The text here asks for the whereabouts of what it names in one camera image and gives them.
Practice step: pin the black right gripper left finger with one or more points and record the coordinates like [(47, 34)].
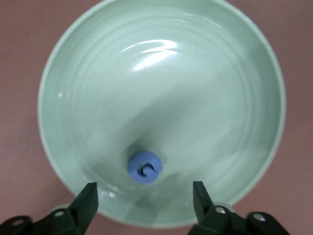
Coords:
[(83, 210)]

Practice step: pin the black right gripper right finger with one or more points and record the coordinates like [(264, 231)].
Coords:
[(212, 218)]

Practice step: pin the blue capital letter G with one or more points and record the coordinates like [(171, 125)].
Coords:
[(134, 171)]

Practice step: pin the light green plate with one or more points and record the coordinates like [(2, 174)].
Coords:
[(171, 98)]

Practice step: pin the brown table cover mat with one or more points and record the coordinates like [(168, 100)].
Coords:
[(19, 49)]

